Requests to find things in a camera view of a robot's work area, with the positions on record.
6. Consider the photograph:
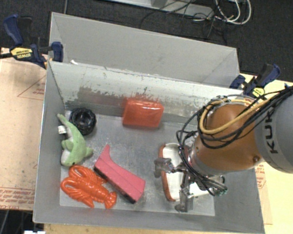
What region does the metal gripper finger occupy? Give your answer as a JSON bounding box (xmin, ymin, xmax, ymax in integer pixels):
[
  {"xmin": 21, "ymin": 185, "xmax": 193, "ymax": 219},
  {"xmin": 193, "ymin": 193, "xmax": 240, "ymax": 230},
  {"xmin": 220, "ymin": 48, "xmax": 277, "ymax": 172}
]
[
  {"xmin": 152, "ymin": 155, "xmax": 178, "ymax": 181},
  {"xmin": 174, "ymin": 185, "xmax": 197, "ymax": 215}
]

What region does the green and white plush fish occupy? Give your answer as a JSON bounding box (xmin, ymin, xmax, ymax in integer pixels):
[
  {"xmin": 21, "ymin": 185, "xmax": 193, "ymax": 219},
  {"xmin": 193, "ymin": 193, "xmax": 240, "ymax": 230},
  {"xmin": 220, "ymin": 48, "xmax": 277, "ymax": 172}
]
[{"xmin": 49, "ymin": 113, "xmax": 99, "ymax": 171}]

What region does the white and orange flat object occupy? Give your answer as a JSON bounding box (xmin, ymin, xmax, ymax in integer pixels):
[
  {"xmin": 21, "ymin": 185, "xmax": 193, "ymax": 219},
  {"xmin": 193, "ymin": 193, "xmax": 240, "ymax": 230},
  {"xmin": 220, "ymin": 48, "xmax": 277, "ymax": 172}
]
[{"xmin": 151, "ymin": 140, "xmax": 224, "ymax": 209}]

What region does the pink block with black base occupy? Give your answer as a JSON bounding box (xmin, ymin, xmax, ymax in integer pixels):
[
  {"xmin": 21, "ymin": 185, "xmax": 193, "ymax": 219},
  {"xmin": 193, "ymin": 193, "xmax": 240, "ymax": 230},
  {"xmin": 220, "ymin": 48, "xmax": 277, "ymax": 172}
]
[{"xmin": 89, "ymin": 142, "xmax": 151, "ymax": 206}]

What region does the orange rounded block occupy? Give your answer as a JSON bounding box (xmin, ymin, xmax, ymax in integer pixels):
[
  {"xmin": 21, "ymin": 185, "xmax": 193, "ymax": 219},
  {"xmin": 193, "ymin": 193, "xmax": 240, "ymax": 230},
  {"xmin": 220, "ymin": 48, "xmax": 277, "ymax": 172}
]
[{"xmin": 121, "ymin": 96, "xmax": 166, "ymax": 132}]

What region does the orange toy lobster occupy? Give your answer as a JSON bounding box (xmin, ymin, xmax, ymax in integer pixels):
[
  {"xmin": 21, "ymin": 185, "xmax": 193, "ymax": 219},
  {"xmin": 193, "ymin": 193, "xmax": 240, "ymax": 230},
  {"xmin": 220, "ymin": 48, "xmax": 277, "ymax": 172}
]
[{"xmin": 57, "ymin": 162, "xmax": 122, "ymax": 212}]

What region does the brown cardboard board, red print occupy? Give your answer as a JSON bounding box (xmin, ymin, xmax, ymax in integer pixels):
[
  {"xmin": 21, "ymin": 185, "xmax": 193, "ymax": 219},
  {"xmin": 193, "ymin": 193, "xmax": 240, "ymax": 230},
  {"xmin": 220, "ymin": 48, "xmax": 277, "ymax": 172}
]
[{"xmin": 0, "ymin": 47, "xmax": 293, "ymax": 234}]

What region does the grey metal bin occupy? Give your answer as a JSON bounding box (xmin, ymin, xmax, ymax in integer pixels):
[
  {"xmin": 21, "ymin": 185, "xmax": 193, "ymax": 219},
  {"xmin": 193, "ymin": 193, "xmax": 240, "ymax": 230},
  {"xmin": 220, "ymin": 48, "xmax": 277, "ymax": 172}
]
[{"xmin": 20, "ymin": 11, "xmax": 293, "ymax": 234}]

